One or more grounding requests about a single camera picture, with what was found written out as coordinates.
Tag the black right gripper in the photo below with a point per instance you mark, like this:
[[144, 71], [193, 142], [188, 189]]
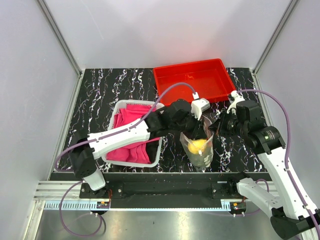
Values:
[[220, 123]]

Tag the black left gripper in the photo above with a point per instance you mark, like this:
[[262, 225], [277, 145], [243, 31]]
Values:
[[198, 129]]

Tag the yellow fake fruit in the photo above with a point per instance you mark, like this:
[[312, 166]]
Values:
[[197, 147]]

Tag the clear zip top bag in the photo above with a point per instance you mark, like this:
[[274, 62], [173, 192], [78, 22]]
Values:
[[209, 149]]

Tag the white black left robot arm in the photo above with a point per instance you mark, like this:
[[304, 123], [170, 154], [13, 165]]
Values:
[[179, 116]]

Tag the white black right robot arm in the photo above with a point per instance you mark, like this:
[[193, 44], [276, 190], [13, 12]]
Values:
[[291, 212]]

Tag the green fake vegetable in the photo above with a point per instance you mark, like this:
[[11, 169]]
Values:
[[201, 162]]

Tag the red plastic tray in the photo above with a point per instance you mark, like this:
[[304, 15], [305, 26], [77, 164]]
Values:
[[209, 78]]

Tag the black cloth in basket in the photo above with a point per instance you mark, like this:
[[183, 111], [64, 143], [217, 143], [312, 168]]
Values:
[[151, 149]]

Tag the pink cloth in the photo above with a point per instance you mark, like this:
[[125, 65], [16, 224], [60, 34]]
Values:
[[136, 152]]

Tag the white perforated plastic basket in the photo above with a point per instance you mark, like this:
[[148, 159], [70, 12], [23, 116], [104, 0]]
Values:
[[122, 104]]

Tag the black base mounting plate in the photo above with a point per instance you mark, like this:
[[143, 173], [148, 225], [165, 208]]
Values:
[[163, 190]]

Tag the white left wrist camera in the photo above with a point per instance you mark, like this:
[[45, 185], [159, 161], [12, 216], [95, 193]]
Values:
[[199, 105]]

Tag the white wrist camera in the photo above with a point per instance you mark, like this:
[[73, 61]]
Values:
[[234, 98], [199, 105]]

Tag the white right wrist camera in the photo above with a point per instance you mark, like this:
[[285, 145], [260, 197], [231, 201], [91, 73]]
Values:
[[234, 98]]

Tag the aluminium frame rail right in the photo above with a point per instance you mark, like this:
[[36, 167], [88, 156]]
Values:
[[276, 34]]

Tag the aluminium frame rail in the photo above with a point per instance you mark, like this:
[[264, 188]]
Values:
[[43, 6], [276, 34]]

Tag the aluminium frame rail left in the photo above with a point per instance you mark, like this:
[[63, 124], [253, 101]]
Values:
[[43, 6]]

